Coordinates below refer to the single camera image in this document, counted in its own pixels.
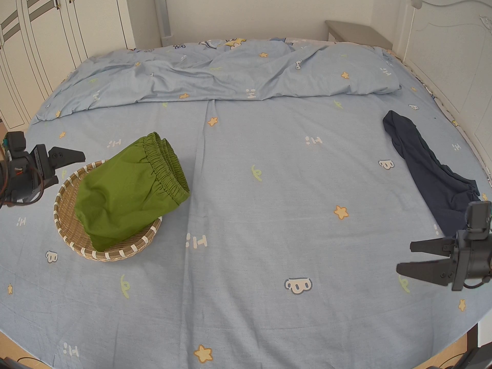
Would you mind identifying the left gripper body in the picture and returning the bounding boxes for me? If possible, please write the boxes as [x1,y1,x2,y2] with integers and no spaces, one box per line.
[7,145,53,203]

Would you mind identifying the dark blue garment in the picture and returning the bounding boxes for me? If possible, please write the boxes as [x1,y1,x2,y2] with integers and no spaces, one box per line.
[382,110,481,238]

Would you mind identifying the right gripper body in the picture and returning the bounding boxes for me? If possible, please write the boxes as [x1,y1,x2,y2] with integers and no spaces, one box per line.
[453,230,492,291]

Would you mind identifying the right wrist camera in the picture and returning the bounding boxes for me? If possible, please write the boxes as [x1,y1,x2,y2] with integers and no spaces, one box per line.
[464,201,492,241]

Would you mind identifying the pale blue quilt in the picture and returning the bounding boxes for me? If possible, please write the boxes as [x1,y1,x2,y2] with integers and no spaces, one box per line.
[31,37,403,125]

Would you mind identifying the bed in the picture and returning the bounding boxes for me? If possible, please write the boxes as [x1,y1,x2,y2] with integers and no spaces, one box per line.
[0,0,492,369]

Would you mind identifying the white wardrobe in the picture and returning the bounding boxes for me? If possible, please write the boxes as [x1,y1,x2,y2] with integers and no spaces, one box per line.
[0,0,135,130]

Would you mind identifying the grey vertical wall duct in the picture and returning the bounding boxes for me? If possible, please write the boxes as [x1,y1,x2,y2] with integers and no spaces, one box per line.
[151,0,172,47]

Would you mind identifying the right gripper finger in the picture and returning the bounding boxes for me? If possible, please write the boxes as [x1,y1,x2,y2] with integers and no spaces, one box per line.
[397,257,455,286]
[410,237,456,256]

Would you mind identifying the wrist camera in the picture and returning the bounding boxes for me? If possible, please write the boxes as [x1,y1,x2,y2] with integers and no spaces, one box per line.
[464,201,492,241]
[4,131,27,159]

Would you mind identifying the grey bedside table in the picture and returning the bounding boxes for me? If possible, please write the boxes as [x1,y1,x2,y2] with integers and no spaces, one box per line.
[325,20,393,50]

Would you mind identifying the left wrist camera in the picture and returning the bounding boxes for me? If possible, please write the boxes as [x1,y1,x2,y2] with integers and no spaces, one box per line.
[4,131,27,159]

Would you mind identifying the green shorts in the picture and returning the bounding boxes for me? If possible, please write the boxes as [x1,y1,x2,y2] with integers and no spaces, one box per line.
[74,131,191,252]

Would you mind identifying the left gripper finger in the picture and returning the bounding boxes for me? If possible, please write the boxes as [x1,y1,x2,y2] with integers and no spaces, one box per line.
[48,147,86,169]

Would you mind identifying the round woven basket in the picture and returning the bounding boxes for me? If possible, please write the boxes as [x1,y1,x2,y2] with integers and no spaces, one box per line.
[54,160,163,263]

